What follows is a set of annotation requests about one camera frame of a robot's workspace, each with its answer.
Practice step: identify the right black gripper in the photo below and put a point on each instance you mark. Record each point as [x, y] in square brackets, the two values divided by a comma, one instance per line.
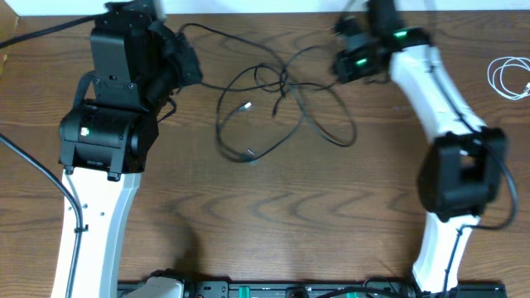
[349, 64]

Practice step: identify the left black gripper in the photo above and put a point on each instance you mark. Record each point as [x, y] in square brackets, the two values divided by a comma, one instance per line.
[193, 67]

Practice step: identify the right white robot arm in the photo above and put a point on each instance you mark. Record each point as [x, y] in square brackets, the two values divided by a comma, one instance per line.
[464, 184]

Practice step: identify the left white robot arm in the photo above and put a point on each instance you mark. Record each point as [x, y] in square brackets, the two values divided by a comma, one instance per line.
[104, 141]

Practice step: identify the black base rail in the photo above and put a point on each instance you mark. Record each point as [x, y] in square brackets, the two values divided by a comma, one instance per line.
[168, 283]

